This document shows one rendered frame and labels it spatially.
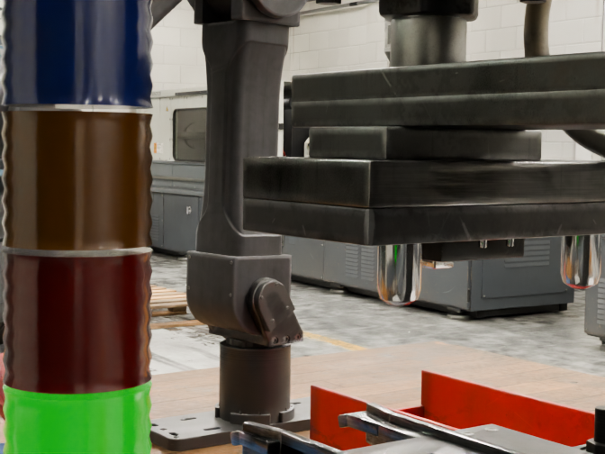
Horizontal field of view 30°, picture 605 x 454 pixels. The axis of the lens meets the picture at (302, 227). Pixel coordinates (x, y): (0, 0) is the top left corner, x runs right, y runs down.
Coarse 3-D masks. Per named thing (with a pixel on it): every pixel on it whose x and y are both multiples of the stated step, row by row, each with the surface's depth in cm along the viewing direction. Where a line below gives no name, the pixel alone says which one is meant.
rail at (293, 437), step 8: (288, 432) 62; (288, 440) 61; (296, 440) 61; (304, 440) 60; (312, 440) 60; (296, 448) 61; (304, 448) 60; (312, 448) 59; (320, 448) 59; (328, 448) 59
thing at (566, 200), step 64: (384, 0) 54; (448, 0) 53; (448, 64) 48; (512, 64) 45; (576, 64) 42; (320, 128) 54; (384, 128) 50; (448, 128) 52; (512, 128) 52; (576, 128) 49; (256, 192) 54; (320, 192) 50; (384, 192) 48; (448, 192) 50; (512, 192) 52; (576, 192) 55; (384, 256) 50; (448, 256) 53; (512, 256) 56; (576, 256) 56
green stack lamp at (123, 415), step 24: (144, 384) 29; (24, 408) 28; (48, 408) 28; (72, 408) 27; (96, 408) 28; (120, 408) 28; (144, 408) 29; (24, 432) 28; (48, 432) 28; (72, 432) 28; (96, 432) 28; (120, 432) 28; (144, 432) 29
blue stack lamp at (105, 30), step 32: (32, 0) 27; (64, 0) 27; (96, 0) 27; (128, 0) 27; (32, 32) 27; (64, 32) 27; (96, 32) 27; (128, 32) 27; (32, 64) 27; (64, 64) 27; (96, 64) 27; (128, 64) 28; (32, 96) 27; (64, 96) 27; (96, 96) 27; (128, 96) 28
